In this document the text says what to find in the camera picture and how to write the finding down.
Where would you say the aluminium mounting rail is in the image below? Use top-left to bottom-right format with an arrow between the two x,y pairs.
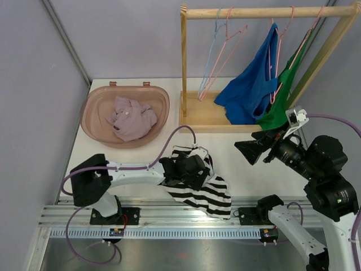
38,196 -> 345,228

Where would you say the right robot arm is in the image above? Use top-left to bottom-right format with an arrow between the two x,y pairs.
234,129 -> 360,270

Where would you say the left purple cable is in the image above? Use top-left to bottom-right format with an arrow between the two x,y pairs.
61,125 -> 197,265

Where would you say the wooden clothes rack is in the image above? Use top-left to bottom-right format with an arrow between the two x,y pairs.
179,1 -> 360,133

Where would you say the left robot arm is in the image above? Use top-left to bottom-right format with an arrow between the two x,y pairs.
69,154 -> 210,225

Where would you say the pink plastic basin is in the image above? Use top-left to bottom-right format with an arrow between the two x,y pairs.
81,81 -> 170,149

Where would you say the black white striped tank top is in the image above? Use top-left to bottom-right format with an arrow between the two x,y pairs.
160,146 -> 232,220

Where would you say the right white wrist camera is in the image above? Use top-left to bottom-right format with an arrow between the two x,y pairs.
283,106 -> 309,139

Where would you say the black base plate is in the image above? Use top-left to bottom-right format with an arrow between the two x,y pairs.
90,207 -> 140,226
237,207 -> 263,226

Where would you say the white slotted cable duct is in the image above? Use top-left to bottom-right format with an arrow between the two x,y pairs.
50,228 -> 261,239

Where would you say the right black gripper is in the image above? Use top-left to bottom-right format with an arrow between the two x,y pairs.
235,119 -> 320,180

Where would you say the green tank top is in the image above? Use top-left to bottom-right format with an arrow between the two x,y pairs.
256,35 -> 312,130

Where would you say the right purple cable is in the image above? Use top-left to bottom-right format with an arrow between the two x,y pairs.
231,113 -> 361,271

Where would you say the mauve pink tank top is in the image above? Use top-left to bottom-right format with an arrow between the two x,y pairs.
106,97 -> 157,142

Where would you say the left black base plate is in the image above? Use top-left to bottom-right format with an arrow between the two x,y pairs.
90,207 -> 140,226

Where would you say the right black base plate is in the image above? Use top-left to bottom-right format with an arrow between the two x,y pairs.
237,207 -> 263,226

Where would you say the blue tank top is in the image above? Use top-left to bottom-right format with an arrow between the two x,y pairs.
214,23 -> 279,125

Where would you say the blue wire hanger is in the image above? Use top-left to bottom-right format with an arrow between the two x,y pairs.
197,7 -> 222,100

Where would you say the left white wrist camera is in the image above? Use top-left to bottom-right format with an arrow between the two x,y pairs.
190,143 -> 209,160

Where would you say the pink wire hanger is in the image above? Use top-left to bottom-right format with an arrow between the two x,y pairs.
288,6 -> 325,69
270,6 -> 294,104
199,7 -> 248,102

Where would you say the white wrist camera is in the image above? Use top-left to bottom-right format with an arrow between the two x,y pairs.
190,143 -> 209,160
283,106 -> 309,139

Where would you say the purple cable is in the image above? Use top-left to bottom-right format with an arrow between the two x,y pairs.
61,125 -> 197,265
231,113 -> 361,271

